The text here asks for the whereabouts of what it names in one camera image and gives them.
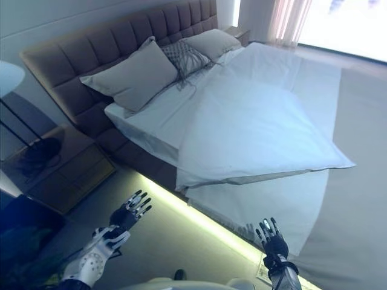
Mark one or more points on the silver left robot leg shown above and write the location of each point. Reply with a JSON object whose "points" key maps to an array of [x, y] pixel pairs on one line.
{"points": [[179, 275]]}

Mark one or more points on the bright window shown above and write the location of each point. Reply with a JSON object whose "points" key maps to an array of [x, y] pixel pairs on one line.
{"points": [[347, 24]]}

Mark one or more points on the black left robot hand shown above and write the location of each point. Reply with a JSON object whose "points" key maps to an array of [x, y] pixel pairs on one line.
{"points": [[122, 217]]}

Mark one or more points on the white bed sheet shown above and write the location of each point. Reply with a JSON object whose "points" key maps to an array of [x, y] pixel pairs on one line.
{"points": [[157, 114], [196, 213]]}

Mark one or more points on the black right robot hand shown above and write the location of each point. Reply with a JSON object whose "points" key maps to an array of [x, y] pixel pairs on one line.
{"points": [[276, 244]]}

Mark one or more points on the green leafy plant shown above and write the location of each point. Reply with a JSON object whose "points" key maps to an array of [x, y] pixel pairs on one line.
{"points": [[27, 259]]}

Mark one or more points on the grey fringed macrame cushion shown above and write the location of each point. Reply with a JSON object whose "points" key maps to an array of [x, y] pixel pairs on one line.
{"points": [[181, 54]]}

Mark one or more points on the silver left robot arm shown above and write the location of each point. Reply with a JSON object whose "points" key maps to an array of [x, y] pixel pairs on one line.
{"points": [[90, 259]]}

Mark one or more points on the white printed label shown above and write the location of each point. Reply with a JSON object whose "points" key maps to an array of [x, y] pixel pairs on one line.
{"points": [[263, 269]]}

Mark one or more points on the wooden glass-top nightstand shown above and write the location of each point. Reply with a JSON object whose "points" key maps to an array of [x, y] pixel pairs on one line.
{"points": [[69, 172]]}

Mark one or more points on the sheer pale curtain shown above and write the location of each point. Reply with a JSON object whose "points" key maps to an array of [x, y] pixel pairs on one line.
{"points": [[287, 21]]}

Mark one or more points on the white duvet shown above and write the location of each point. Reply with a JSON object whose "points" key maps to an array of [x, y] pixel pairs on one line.
{"points": [[257, 127]]}

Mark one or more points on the small wooden nightstand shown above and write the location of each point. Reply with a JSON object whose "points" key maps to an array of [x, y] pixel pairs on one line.
{"points": [[239, 33]]}

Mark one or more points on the dark box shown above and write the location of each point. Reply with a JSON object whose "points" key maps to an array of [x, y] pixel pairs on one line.
{"points": [[30, 214]]}

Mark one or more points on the large beige pillow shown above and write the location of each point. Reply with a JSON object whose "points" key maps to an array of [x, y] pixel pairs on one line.
{"points": [[133, 75]]}

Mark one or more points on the grey bedspread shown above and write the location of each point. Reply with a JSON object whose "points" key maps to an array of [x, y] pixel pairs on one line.
{"points": [[362, 181]]}

